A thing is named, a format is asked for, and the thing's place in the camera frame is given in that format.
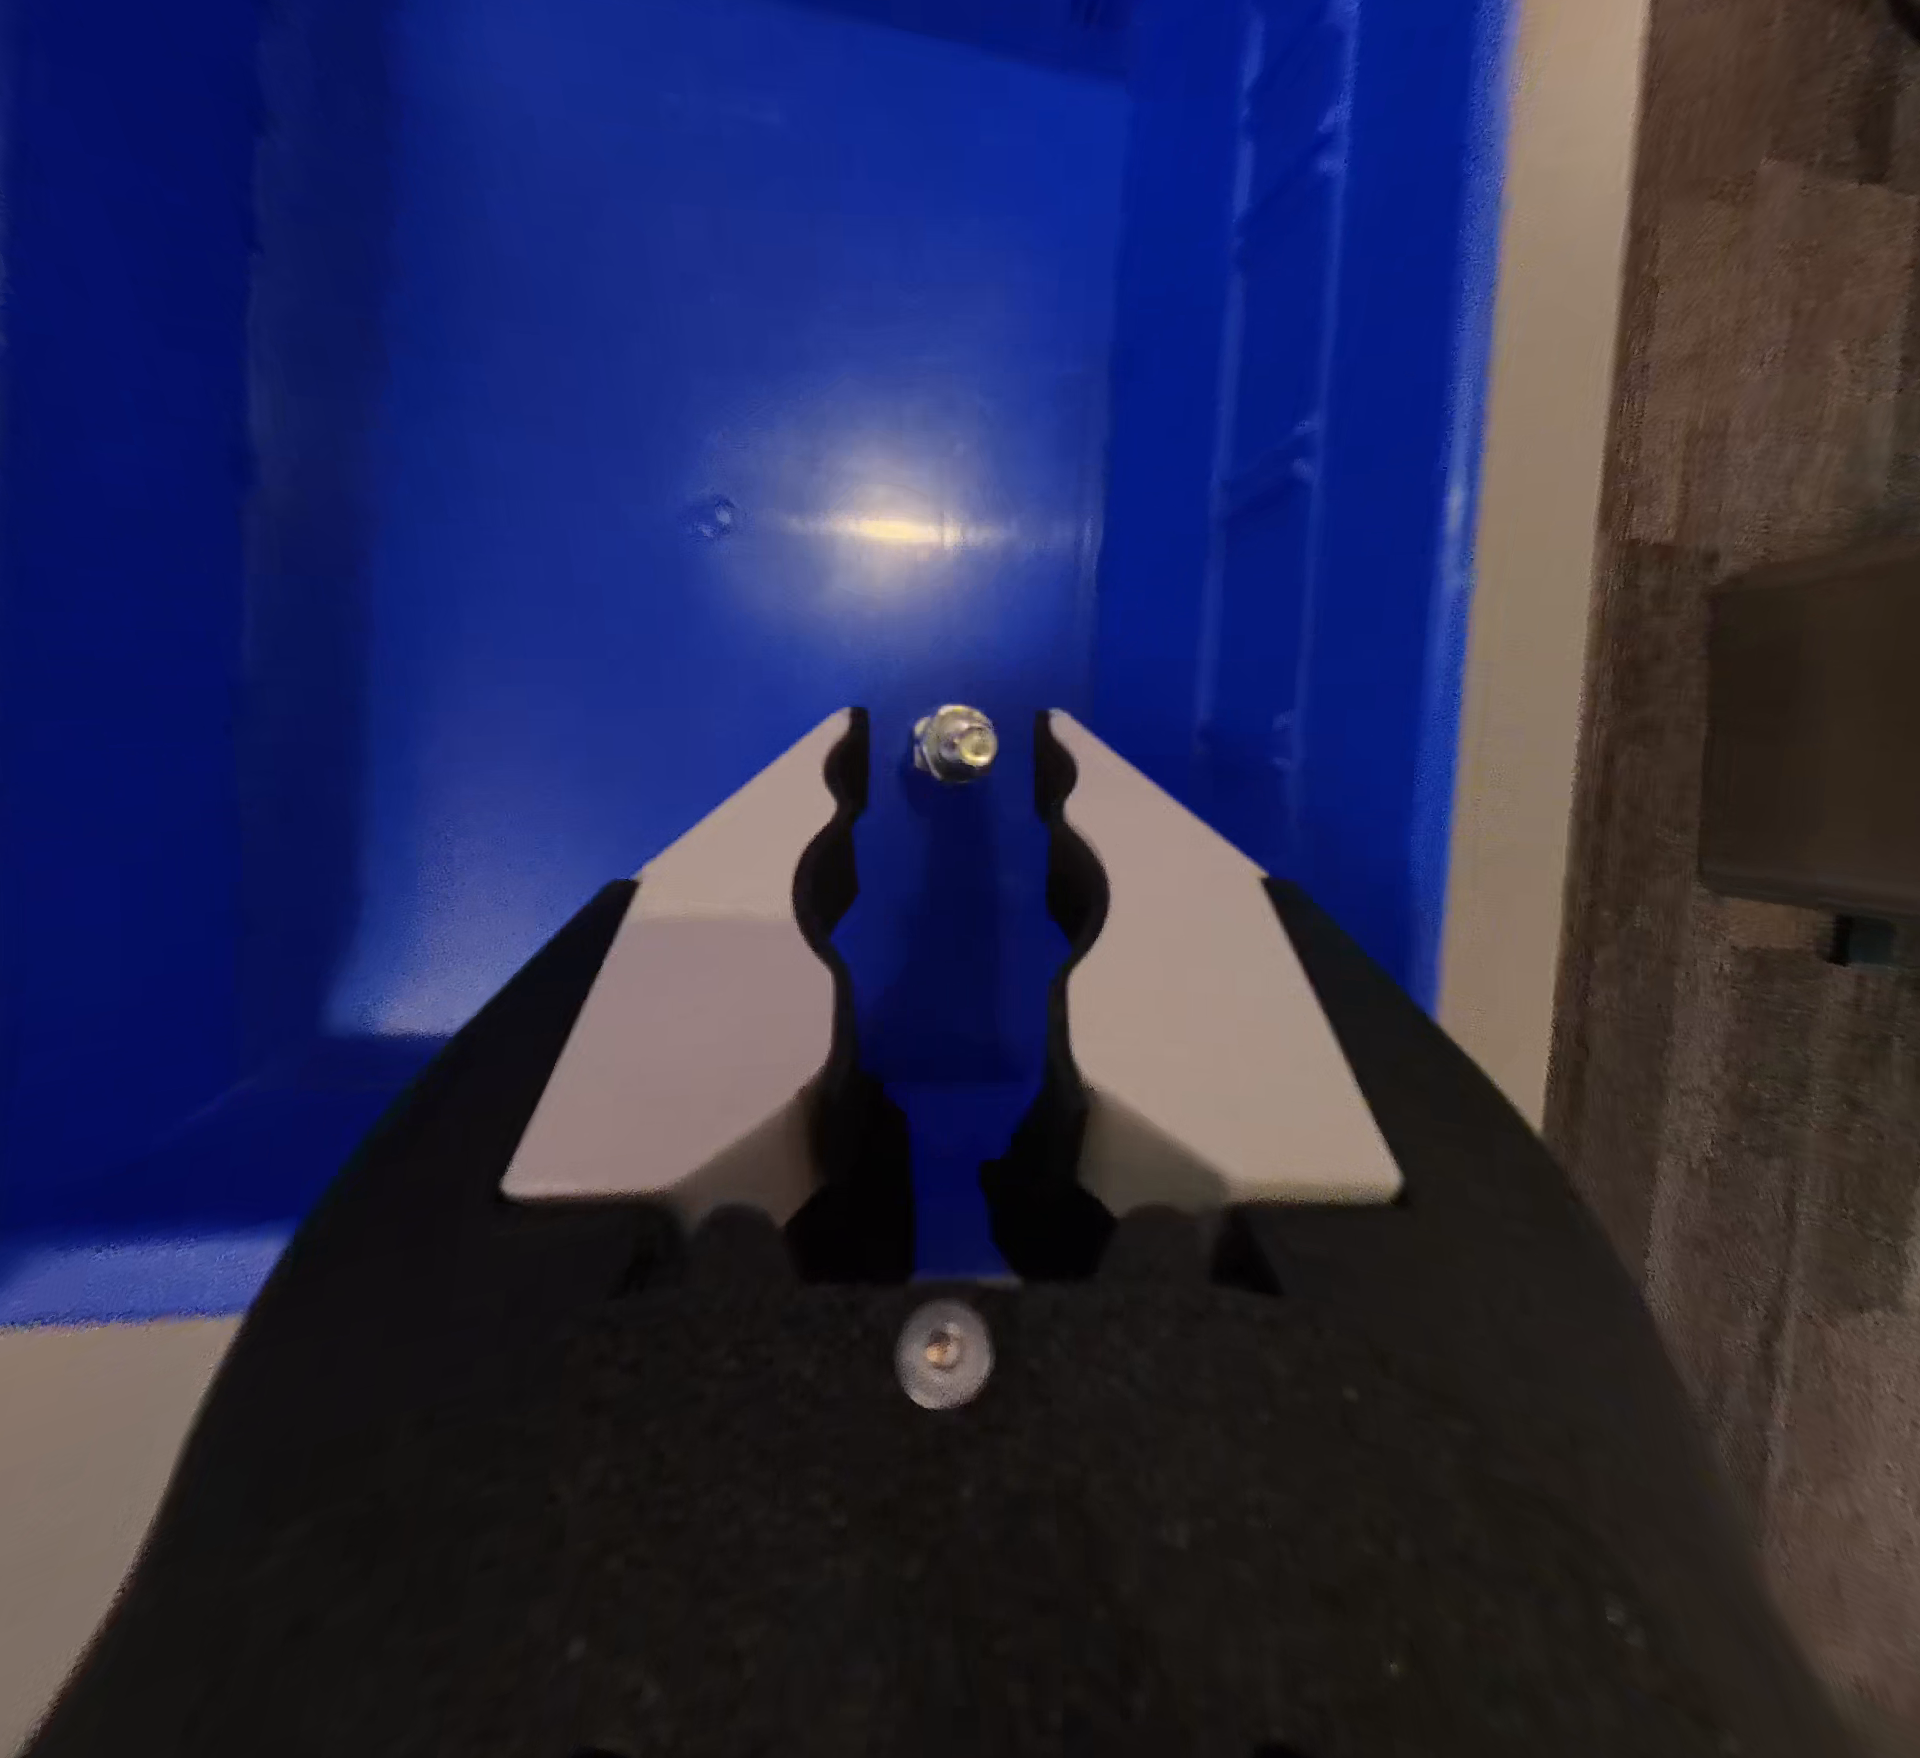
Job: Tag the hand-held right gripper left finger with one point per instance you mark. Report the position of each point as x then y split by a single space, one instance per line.
673 1039

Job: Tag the blue plastic bin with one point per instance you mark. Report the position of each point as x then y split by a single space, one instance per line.
600 439

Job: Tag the silver metal bolt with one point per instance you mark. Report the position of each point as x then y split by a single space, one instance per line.
974 746

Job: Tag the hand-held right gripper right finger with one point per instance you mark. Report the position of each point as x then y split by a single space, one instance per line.
1231 1039

